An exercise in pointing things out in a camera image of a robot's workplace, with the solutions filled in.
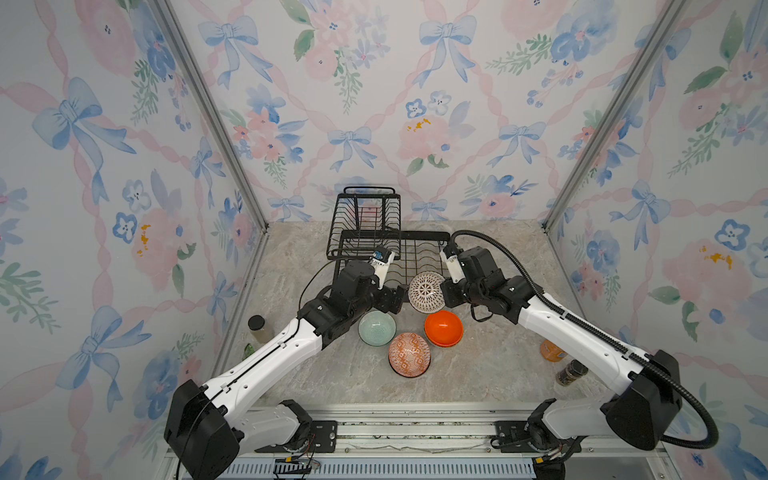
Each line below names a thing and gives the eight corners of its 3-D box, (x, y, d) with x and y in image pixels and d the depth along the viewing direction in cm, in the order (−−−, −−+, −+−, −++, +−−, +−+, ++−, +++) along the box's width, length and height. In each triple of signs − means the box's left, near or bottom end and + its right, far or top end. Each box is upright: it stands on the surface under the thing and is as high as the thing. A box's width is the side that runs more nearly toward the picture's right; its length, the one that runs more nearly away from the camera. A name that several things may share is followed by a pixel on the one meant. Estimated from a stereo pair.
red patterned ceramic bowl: (388, 379, 84) (388, 372, 79) (388, 341, 91) (388, 332, 86) (429, 379, 84) (431, 372, 79) (426, 341, 91) (428, 332, 86)
